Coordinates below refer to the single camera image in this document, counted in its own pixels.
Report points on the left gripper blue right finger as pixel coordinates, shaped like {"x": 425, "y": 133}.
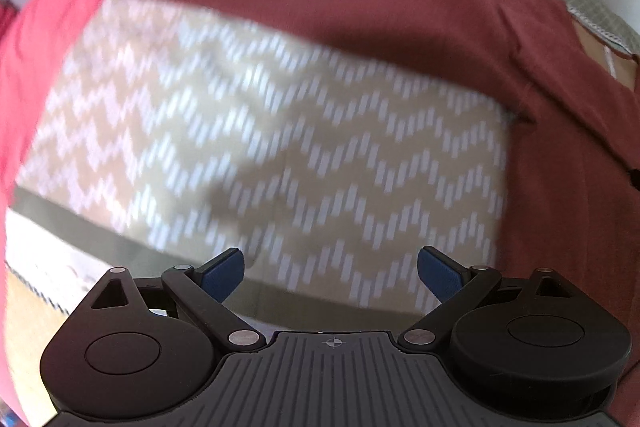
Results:
{"x": 459, "y": 290}

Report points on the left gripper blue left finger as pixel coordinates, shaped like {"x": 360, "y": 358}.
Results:
{"x": 199, "y": 294}

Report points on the dark red knit sweater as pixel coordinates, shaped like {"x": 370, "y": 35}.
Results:
{"x": 575, "y": 133}

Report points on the patterned beige teal quilt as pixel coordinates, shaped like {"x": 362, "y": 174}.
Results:
{"x": 173, "y": 131}

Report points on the pink bed sheet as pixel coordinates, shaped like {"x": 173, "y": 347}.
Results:
{"x": 32, "y": 51}

